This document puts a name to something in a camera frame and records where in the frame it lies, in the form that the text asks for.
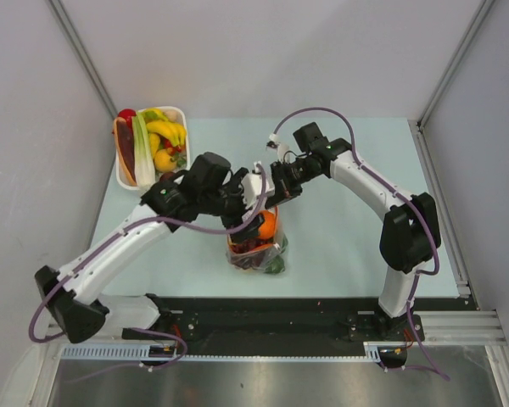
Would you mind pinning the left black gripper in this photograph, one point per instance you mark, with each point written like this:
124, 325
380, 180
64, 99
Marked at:
236, 186

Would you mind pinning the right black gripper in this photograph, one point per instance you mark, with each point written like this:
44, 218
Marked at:
284, 187

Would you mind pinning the orange fruit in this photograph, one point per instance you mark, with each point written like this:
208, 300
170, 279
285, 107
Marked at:
267, 229

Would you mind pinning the dark grape bunch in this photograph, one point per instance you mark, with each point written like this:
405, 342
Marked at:
251, 254

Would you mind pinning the clear orange zip bag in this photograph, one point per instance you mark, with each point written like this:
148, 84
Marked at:
276, 239

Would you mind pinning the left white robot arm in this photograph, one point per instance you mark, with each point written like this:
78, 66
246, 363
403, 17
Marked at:
207, 197

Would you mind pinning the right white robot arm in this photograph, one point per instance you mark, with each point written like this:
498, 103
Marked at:
410, 234

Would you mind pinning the dark purple plum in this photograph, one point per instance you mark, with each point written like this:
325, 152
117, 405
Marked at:
169, 174

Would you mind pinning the yellow lemon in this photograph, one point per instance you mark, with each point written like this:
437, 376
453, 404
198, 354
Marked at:
163, 162

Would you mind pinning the green white leek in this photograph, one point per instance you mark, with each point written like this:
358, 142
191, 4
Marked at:
143, 159

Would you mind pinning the white plastic basket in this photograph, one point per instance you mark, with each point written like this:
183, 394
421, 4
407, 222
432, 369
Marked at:
156, 143

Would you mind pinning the yellow banana bunch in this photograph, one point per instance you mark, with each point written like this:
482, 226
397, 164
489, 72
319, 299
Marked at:
167, 122

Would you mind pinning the orange sliced papaya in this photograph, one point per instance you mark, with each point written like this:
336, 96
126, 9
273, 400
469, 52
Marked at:
124, 144

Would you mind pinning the red bell pepper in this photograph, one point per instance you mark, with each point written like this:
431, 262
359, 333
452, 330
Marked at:
127, 115

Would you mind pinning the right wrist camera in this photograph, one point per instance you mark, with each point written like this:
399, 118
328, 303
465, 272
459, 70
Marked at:
282, 149

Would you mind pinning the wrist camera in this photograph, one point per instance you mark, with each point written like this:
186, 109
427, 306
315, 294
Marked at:
282, 149
257, 182

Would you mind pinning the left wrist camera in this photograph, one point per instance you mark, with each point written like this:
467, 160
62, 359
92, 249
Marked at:
257, 182

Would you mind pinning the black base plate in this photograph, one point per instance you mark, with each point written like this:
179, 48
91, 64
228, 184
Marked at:
289, 343

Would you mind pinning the white cable duct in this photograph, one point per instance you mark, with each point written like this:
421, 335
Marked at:
154, 352

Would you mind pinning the aluminium front rail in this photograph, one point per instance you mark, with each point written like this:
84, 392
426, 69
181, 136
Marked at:
433, 327

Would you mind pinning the right aluminium post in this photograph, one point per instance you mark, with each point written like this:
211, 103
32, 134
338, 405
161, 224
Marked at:
475, 25

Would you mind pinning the aluminium post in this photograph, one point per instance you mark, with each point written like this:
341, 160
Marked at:
475, 25
79, 49

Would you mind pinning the left aluminium post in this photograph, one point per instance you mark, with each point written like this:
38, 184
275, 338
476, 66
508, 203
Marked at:
79, 49

